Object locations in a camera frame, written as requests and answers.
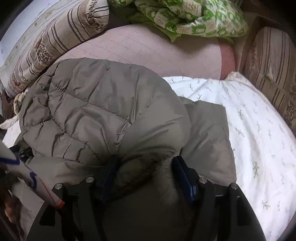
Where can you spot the pink quilted mattress pad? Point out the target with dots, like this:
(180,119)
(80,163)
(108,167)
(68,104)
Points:
(144,45)

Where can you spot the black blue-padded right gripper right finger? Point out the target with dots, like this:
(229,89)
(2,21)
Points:
(199,194)

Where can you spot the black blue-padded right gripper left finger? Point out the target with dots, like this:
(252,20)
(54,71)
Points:
(96,194)

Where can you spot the striped beige side cushion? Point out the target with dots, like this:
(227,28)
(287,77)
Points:
(270,66)

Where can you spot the green white patterned blanket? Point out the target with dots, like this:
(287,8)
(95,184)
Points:
(207,18)

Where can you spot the white sleeve with blue lines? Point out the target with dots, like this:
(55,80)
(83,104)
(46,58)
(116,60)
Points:
(14,165)

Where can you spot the white leaf-print bed sheet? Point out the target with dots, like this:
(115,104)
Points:
(263,146)

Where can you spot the dark brown garment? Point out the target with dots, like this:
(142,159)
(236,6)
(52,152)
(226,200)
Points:
(7,105)

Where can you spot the striped floral beige pillow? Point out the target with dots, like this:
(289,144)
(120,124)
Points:
(72,27)

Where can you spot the olive quilted puffer jacket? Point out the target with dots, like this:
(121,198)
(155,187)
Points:
(82,113)

